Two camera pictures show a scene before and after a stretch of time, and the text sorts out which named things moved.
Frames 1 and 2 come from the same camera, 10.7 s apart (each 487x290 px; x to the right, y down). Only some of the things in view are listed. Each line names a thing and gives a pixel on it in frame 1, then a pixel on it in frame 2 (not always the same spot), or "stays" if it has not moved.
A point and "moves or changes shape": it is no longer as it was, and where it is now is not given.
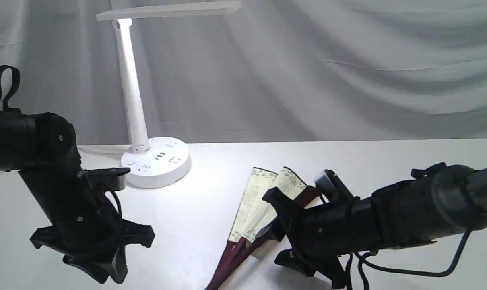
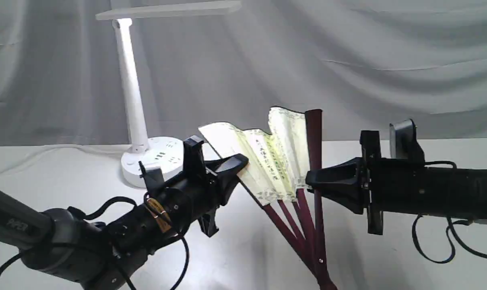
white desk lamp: [156, 162] stays
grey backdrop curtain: [275, 69] stays
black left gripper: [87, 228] → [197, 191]
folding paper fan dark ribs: [253, 212] moves or changes shape
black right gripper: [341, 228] → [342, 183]
